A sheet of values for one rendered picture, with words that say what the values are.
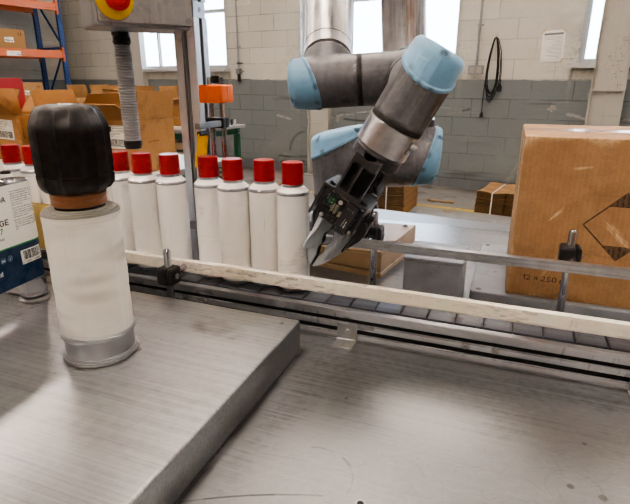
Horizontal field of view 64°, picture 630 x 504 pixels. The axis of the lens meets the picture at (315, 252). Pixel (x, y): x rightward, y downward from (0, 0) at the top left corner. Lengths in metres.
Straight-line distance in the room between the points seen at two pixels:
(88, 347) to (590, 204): 0.75
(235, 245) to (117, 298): 0.26
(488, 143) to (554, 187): 5.22
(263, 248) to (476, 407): 0.39
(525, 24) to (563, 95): 0.82
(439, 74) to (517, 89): 5.37
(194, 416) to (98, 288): 0.19
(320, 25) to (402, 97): 0.23
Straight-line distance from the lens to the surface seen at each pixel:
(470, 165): 6.18
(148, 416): 0.57
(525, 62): 6.03
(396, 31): 1.05
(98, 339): 0.65
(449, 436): 0.62
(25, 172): 1.11
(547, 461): 0.62
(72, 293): 0.63
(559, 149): 0.89
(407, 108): 0.67
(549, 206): 0.90
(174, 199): 0.89
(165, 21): 0.99
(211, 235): 0.87
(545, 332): 0.76
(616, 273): 0.80
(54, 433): 0.58
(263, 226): 0.81
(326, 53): 0.80
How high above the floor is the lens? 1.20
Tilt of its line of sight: 19 degrees down
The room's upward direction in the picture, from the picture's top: straight up
